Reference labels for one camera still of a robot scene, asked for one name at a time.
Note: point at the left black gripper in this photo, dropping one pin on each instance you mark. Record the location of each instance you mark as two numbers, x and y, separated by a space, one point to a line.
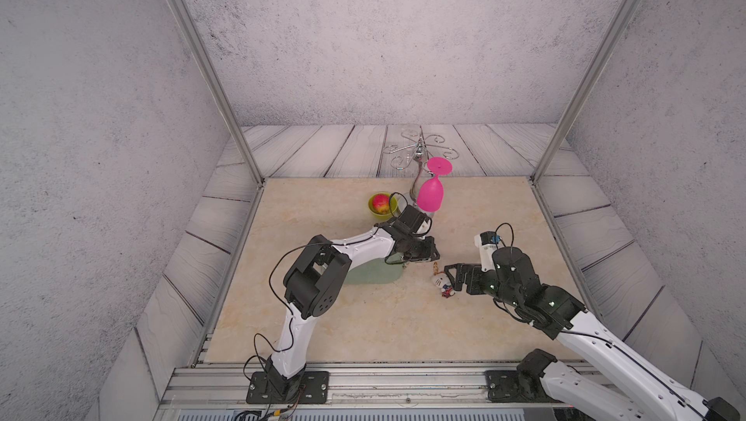
428 254

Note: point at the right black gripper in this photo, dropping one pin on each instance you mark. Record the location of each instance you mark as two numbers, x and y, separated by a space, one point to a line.
475 272

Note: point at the Hello Kitty plush keychain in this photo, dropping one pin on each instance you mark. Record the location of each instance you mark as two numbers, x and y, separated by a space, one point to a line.
444 285

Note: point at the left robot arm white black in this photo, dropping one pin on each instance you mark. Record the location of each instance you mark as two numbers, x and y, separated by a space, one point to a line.
314 281

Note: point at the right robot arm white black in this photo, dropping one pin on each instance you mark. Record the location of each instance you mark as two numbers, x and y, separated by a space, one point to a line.
643 392

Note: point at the small green bowl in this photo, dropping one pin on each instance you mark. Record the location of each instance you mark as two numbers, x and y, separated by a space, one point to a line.
393 206

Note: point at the red yellow apple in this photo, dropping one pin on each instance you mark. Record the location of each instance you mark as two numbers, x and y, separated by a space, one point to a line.
380 204

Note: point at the pink plastic wine glass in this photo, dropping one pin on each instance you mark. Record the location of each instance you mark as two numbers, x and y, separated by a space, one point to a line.
432 192

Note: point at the silver metal glass rack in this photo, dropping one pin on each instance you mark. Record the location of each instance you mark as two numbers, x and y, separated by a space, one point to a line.
417 152

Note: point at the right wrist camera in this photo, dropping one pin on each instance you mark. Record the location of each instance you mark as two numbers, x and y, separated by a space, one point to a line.
487 243

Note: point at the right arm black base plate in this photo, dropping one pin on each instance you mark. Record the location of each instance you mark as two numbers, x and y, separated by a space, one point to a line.
512 386

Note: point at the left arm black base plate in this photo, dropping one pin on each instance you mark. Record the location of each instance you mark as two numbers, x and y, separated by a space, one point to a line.
306 388

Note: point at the aluminium front rail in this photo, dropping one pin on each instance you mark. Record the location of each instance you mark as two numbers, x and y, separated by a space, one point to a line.
435 391

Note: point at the right aluminium frame post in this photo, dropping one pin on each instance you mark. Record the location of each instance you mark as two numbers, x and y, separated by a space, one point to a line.
616 28

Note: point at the aluminium frame post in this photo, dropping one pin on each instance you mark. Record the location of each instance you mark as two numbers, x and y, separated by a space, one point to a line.
616 28
189 31

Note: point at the left aluminium frame post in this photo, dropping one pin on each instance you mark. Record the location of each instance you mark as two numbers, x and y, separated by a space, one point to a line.
189 31

